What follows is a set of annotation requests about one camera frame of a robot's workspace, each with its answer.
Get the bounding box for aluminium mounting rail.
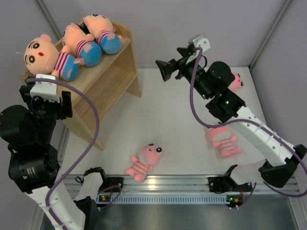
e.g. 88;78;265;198
64;175;299;194

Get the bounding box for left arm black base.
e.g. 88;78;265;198
98;177;124;193

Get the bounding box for wooden two-tier shelf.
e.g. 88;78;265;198
19;20;142;151

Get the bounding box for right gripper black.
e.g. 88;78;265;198
156;48;211;100

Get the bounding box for white slotted cable duct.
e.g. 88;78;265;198
96;195;230;205

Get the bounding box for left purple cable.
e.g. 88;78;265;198
25;77;123;230

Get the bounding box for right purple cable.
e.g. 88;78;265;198
189;47;307;209

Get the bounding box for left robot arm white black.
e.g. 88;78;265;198
0;85;108;230

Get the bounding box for boy plush doll blue pants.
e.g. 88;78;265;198
62;23;102;67

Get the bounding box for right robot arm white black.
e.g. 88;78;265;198
155;45;307;190

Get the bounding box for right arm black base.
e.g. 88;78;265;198
208;175;252;194

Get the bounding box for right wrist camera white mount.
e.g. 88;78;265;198
189;34;211;55

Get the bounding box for pink striped plush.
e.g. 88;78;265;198
208;126;242;158
228;72;244;92
126;143;163;182

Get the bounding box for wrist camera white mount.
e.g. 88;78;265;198
30;81;60;103
189;34;211;55

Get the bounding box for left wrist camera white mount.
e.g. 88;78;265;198
30;81;60;103

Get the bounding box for purple cable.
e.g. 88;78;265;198
25;77;123;230
189;47;307;209

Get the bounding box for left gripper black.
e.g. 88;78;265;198
20;86;72;144

